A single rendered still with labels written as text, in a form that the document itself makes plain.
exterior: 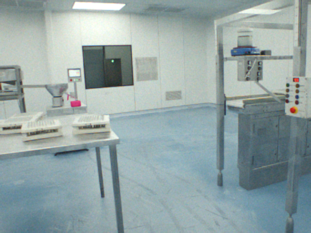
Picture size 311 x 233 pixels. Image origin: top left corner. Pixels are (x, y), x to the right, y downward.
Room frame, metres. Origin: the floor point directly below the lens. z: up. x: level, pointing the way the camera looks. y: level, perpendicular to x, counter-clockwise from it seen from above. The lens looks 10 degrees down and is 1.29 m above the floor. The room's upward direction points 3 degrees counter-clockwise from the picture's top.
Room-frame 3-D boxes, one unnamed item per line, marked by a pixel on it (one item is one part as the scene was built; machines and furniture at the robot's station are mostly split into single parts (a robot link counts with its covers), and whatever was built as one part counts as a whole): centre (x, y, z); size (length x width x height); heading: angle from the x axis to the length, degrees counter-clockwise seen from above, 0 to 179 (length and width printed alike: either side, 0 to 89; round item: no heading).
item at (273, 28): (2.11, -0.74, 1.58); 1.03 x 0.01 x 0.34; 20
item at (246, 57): (2.54, -0.98, 1.36); 0.62 x 0.38 x 0.04; 110
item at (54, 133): (1.62, 0.81, 0.91); 0.24 x 0.24 x 0.02; 26
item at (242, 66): (2.35, -0.84, 1.25); 0.22 x 0.11 x 0.20; 110
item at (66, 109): (4.16, 1.61, 0.38); 0.63 x 0.57 x 0.76; 115
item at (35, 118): (1.81, 1.07, 0.96); 0.25 x 0.24 x 0.02; 16
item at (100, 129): (1.72, 0.49, 0.91); 0.24 x 0.24 x 0.02; 11
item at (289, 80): (1.59, -0.90, 1.08); 0.17 x 0.06 x 0.26; 20
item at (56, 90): (4.19, 1.67, 0.95); 0.49 x 0.36 x 0.37; 115
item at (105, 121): (1.72, 0.49, 0.96); 0.25 x 0.24 x 0.02; 11
